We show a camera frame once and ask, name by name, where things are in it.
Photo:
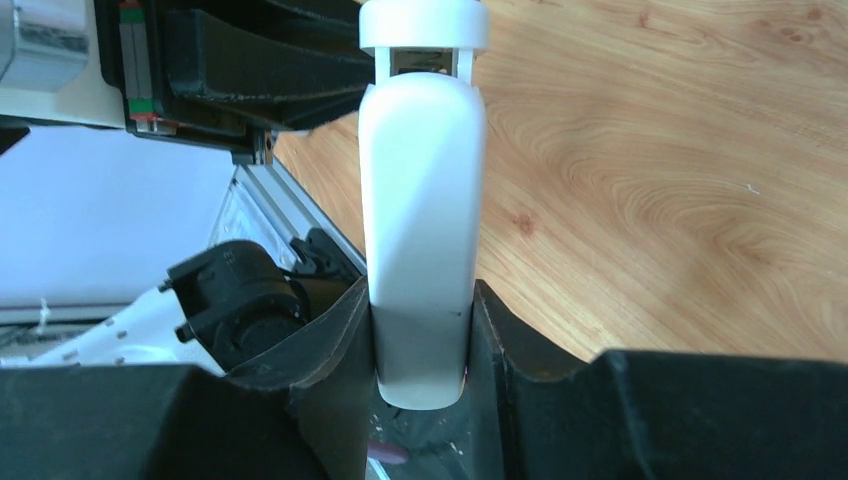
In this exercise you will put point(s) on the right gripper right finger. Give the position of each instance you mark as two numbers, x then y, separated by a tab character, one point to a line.
538	412

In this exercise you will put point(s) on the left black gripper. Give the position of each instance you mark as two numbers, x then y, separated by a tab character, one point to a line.
230	74

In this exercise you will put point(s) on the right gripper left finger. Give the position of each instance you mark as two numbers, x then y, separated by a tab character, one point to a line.
128	400

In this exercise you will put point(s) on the white stapler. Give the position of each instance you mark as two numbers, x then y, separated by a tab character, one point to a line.
422	141

